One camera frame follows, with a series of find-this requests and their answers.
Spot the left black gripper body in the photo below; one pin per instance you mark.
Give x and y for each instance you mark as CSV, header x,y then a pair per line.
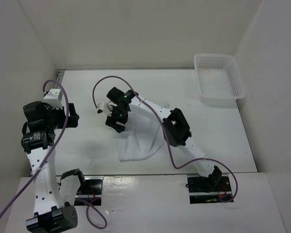
x,y
58,117

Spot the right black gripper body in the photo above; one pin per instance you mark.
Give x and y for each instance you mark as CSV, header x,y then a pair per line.
x,y
118,115

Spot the white skirt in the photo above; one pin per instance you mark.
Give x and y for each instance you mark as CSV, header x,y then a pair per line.
x,y
140,140

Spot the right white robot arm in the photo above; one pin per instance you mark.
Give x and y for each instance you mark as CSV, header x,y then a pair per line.
x,y
176,132

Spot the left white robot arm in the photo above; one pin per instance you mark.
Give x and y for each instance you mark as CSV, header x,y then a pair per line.
x,y
54,210

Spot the white perforated plastic basket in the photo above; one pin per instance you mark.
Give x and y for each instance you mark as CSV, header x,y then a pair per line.
x,y
219,79

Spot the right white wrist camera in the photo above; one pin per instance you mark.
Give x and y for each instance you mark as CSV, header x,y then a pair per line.
x,y
104,107

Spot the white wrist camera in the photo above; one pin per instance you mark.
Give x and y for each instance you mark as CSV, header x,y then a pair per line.
x,y
54,98
104,107

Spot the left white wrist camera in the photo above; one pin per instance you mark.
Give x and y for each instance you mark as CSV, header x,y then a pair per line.
x,y
54,98

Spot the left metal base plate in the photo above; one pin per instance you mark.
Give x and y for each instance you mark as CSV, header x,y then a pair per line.
x,y
91,191

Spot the metal base plate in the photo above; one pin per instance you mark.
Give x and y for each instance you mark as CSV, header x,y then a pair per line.
x,y
91,191
201,191

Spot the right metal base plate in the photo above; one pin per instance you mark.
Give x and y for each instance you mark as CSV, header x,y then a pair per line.
x,y
201,191

